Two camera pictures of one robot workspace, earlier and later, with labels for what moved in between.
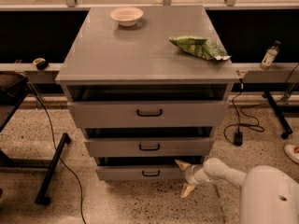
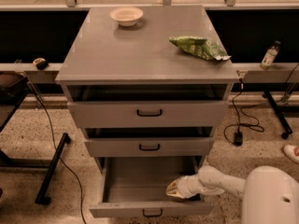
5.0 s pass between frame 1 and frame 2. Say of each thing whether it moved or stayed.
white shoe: stayed
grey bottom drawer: moved
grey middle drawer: stayed
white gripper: moved
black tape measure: stayed
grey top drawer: stayed
